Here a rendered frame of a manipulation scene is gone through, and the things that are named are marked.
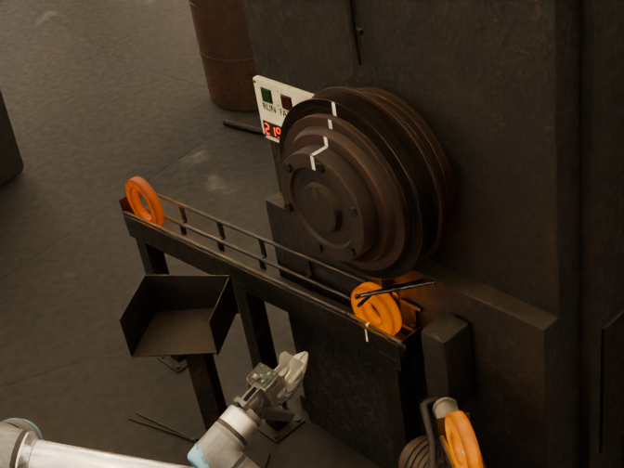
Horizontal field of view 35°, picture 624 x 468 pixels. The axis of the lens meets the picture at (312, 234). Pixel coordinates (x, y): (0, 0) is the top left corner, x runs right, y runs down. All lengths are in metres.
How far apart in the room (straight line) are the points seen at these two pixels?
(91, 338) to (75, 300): 0.29
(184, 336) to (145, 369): 0.91
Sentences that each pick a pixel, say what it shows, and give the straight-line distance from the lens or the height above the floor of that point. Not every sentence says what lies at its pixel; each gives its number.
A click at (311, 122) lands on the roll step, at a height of 1.29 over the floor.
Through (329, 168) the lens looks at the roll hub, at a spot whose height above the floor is 1.24.
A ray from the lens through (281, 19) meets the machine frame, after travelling 2.51.
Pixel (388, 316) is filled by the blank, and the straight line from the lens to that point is 2.51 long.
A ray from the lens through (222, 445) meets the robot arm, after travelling 2.33.
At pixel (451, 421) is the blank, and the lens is 2.20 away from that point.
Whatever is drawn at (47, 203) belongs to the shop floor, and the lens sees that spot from 4.96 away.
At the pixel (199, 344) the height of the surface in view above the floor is 0.60.
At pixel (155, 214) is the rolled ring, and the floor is 0.67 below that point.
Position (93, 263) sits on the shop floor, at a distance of 4.40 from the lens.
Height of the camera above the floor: 2.32
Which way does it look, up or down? 33 degrees down
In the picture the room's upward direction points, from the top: 10 degrees counter-clockwise
